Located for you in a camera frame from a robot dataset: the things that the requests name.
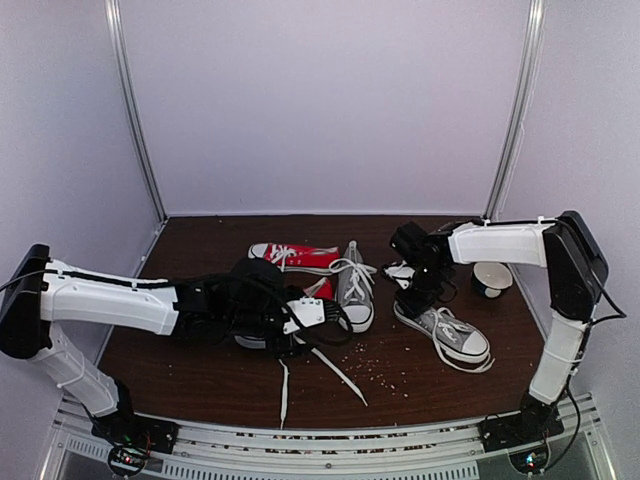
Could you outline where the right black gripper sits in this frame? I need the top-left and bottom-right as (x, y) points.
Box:
(394, 263), (449, 319)

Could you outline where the grey sneaker with laces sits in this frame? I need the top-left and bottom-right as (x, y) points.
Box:
(329, 240), (377, 334)

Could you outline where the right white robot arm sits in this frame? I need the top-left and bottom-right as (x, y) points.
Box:
(390, 210), (609, 442)

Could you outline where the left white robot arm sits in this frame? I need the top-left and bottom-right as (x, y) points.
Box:
(1, 244), (325, 444)

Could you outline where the back red sneaker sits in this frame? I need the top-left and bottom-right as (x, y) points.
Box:
(248, 243), (341, 275)

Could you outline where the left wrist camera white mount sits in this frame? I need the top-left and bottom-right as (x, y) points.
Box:
(283, 297), (325, 335)

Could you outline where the front aluminium rail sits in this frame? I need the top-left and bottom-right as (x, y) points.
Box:
(35, 394), (622, 479)

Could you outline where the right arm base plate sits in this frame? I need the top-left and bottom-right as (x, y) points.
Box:
(478, 412), (564, 453)

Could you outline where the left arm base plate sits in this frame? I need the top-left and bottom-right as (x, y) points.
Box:
(91, 416), (179, 454)

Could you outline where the right aluminium frame post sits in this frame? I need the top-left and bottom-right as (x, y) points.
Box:
(484, 0), (546, 220)

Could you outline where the aluminium frame post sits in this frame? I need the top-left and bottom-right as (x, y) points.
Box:
(484, 0), (546, 220)
(104, 0), (168, 222)

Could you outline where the left aluminium frame post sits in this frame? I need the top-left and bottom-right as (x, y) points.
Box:
(104, 0), (168, 222)

